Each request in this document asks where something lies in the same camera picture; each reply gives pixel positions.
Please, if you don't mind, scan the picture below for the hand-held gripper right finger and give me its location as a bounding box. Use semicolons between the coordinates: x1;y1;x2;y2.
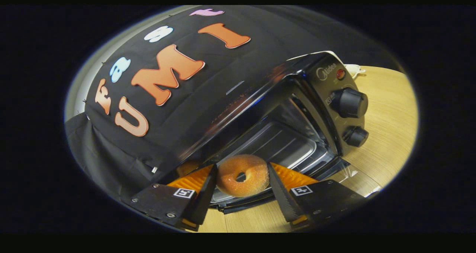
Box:
267;162;367;227

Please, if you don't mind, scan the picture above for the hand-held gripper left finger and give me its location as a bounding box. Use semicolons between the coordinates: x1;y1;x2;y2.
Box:
121;164;218;231

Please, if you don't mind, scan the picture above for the sugared donut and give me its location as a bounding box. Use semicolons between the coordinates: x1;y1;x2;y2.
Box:
216;154;270;198

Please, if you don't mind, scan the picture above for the black toaster oven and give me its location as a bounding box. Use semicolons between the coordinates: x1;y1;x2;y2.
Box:
154;51;369;214

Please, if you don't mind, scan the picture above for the small white snack dish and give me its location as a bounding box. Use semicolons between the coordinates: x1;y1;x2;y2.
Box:
344;64;367;79

